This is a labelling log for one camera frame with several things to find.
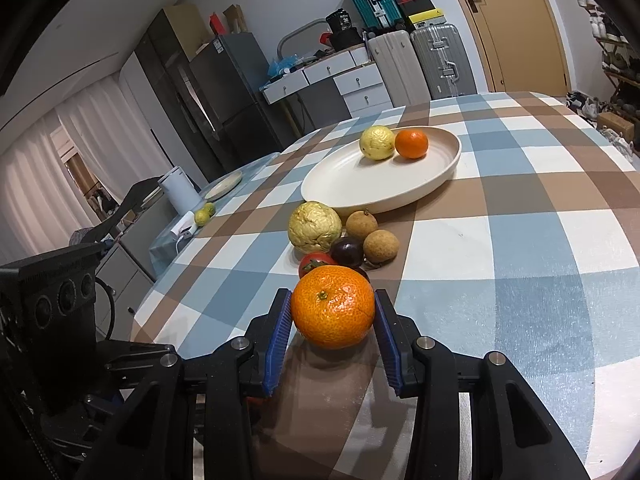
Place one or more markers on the black refrigerator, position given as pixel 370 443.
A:
pixel 209 88

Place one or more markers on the stack of shoe boxes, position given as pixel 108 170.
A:
pixel 420 13

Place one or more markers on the large orange mandarin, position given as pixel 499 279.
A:
pixel 411 143

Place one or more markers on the white handheld device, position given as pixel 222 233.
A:
pixel 186 225

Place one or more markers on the smooth yellow guava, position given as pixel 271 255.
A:
pixel 377 143

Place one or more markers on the white drawer cabinet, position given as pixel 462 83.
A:
pixel 363 90

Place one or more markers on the white curtain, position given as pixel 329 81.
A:
pixel 41 203

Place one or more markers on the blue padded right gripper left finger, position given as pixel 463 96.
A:
pixel 280 323

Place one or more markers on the brown longan fruit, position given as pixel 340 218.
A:
pixel 360 224
pixel 380 246

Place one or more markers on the silver suitcase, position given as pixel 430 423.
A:
pixel 444 62

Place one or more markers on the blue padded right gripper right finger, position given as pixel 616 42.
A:
pixel 391 341

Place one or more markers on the white desk with drawers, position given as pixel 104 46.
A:
pixel 328 67

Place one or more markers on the wooden door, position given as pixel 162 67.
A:
pixel 519 45

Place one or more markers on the beige suitcase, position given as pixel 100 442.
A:
pixel 400 68

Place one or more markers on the wooden shoe rack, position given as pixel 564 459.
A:
pixel 620 66

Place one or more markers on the small beige plate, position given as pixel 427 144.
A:
pixel 224 186

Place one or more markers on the wrinkled yellow guava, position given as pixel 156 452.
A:
pixel 314 227

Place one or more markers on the dark purple plum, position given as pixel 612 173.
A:
pixel 347 251
pixel 362 272

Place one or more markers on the small green lemon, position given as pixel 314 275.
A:
pixel 201 217
pixel 209 208

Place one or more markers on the red tomato with stem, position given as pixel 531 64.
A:
pixel 313 261

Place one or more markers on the oblong red tomato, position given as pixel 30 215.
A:
pixel 258 403

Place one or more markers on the large cream plate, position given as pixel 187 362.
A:
pixel 347 181

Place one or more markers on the checkered tablecloth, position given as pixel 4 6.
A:
pixel 532 249

